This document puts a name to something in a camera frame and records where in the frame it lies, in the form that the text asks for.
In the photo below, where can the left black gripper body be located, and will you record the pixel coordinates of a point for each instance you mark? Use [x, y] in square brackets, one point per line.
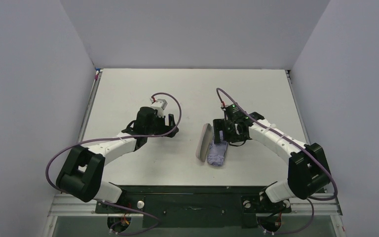
[169, 124]

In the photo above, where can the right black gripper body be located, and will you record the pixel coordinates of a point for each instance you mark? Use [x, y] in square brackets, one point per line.
[221, 131]

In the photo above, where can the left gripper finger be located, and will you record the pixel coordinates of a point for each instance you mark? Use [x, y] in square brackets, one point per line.
[171, 121]
[172, 133]

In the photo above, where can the lilac umbrella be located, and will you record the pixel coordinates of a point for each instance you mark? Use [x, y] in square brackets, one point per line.
[217, 151]

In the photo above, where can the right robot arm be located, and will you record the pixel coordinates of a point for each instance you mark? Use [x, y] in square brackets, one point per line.
[308, 171]

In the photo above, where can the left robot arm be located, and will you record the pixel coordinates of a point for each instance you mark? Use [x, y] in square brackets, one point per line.
[82, 173]

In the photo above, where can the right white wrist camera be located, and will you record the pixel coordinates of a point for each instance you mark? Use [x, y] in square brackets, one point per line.
[224, 108]

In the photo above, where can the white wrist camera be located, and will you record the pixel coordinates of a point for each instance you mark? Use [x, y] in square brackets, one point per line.
[159, 105]
[224, 108]

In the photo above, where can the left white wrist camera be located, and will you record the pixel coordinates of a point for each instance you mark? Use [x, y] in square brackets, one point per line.
[159, 105]

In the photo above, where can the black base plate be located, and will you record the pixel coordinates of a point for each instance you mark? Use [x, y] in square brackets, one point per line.
[197, 207]

